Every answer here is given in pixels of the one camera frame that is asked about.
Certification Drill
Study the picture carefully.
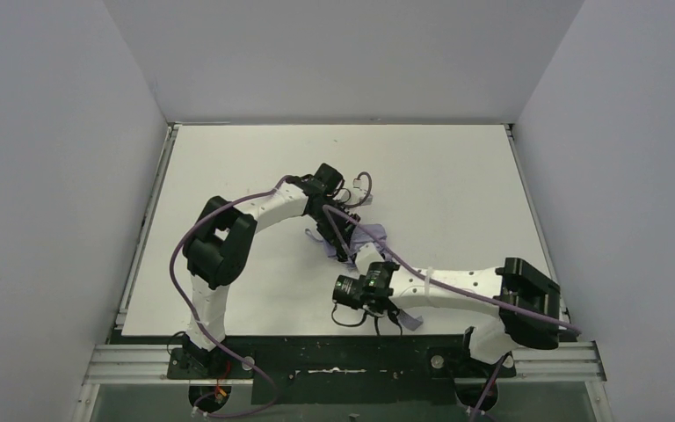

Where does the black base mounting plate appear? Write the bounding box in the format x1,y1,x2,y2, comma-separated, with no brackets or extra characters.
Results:
167,334,516,405

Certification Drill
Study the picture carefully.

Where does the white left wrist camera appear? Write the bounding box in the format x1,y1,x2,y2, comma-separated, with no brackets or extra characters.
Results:
336,178,373,208

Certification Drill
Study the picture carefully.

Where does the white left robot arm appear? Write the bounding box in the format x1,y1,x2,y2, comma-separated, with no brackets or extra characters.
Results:
175,164,373,365

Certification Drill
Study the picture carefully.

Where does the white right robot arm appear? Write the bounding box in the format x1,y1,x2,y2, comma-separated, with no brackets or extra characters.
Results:
332,258,561,364

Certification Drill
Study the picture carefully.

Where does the aluminium frame rail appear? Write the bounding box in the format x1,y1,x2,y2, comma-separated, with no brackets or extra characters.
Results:
71,342,613,421

